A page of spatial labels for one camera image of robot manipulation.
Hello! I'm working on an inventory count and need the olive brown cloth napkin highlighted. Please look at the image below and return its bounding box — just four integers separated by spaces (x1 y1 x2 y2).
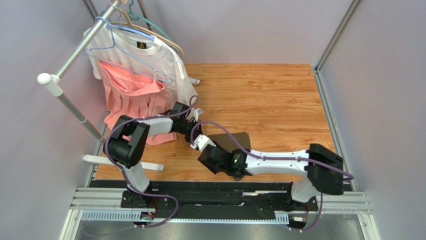
208 132 251 181

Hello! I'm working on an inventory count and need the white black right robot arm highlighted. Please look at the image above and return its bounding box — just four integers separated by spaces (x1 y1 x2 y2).
198 143 344 203

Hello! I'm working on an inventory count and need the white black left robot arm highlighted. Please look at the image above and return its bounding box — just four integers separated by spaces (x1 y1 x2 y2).
103 95 199 207

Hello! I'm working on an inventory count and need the pink pleated skirt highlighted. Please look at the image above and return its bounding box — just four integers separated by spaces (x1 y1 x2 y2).
97 61 178 130

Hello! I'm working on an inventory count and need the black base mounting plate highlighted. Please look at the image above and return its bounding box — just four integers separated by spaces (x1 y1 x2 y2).
75 180 319 221

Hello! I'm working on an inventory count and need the white t-shirt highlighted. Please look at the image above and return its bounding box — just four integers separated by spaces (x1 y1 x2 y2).
87 25 197 109

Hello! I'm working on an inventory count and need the wooden clothes hanger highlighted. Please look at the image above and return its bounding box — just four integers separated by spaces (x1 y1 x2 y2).
107 8 184 59

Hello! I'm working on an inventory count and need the teal clothes hanger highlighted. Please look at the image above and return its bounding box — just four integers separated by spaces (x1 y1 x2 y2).
107 0 185 59

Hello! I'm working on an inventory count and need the white clothes rack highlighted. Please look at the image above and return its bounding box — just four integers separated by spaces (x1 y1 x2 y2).
36 0 201 172

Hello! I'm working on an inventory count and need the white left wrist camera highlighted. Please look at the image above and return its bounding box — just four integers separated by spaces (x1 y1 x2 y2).
187 108 204 123

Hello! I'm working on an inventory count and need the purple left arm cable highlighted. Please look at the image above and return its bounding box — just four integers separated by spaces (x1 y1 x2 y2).
103 95 200 229

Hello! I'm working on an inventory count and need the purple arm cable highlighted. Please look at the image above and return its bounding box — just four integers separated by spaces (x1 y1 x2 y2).
103 95 200 229
190 120 355 233

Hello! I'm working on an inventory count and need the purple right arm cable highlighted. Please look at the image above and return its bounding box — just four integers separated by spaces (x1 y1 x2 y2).
190 120 355 233

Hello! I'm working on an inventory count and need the aluminium frame rail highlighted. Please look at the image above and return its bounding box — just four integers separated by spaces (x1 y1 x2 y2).
58 0 382 240

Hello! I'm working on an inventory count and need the blue wire hanger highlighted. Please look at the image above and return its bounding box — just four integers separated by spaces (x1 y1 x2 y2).
84 16 174 84

